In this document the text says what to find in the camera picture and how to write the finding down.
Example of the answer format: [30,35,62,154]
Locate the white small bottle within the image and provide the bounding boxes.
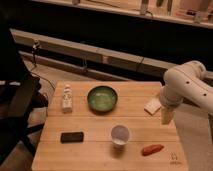
[62,84,72,113]

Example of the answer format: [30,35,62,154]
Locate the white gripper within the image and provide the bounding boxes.
[159,87,183,125]

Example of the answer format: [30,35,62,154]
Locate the black chair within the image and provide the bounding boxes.
[0,11,48,166]

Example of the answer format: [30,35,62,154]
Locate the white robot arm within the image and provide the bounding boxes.
[159,61,213,124]

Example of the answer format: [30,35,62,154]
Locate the black eraser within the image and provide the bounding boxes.
[60,132,84,143]

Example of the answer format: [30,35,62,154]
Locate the orange carrot toy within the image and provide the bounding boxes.
[141,144,164,156]

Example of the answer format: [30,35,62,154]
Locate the black cable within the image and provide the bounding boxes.
[30,41,56,92]

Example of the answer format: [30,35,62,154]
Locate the green bowl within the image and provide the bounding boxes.
[87,86,118,112]

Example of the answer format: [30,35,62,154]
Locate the white sponge block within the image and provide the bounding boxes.
[144,97,161,115]

